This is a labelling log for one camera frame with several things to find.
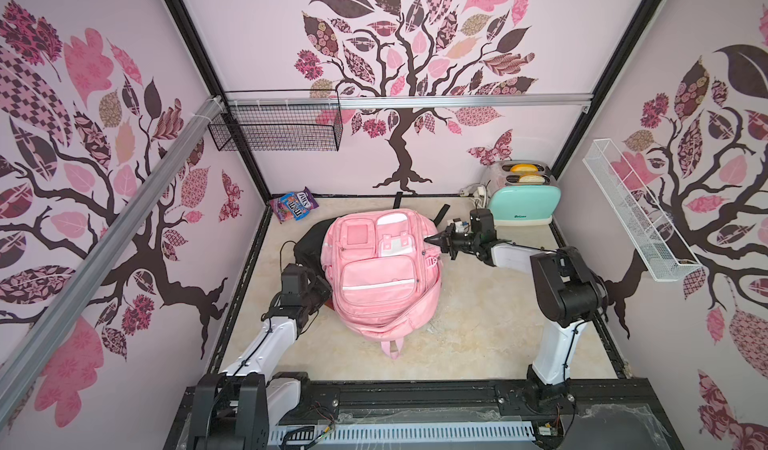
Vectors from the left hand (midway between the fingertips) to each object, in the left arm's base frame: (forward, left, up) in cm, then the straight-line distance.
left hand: (333, 288), depth 88 cm
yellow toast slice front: (+34, -67, +13) cm, 76 cm away
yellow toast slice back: (+39, -66, +14) cm, 78 cm away
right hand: (+13, -28, +7) cm, 31 cm away
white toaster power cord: (+37, -51, +4) cm, 63 cm away
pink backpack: (+1, -16, +5) cm, 17 cm away
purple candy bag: (+37, +20, -2) cm, 42 cm away
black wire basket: (+68, +29, +13) cm, 75 cm away
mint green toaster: (+31, -64, +10) cm, 72 cm away
